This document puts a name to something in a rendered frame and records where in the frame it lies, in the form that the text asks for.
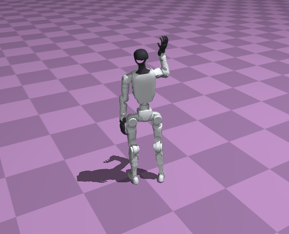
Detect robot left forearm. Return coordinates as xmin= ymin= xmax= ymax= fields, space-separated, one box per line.
xmin=119 ymin=96 xmax=127 ymax=121

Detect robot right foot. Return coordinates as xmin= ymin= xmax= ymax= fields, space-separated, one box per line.
xmin=158 ymin=171 xmax=165 ymax=182

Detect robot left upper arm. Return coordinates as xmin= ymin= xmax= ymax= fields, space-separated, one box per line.
xmin=121 ymin=73 xmax=132 ymax=102

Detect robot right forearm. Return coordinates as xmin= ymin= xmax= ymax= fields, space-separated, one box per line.
xmin=159 ymin=53 xmax=170 ymax=75

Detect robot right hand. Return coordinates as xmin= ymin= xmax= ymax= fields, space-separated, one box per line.
xmin=158 ymin=36 xmax=168 ymax=56

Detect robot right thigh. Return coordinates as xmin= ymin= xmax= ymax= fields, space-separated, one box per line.
xmin=151 ymin=112 xmax=163 ymax=152

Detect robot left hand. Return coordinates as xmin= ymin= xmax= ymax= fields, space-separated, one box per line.
xmin=120 ymin=117 xmax=129 ymax=135

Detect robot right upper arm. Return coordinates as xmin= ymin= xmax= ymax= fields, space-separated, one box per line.
xmin=153 ymin=68 xmax=169 ymax=78

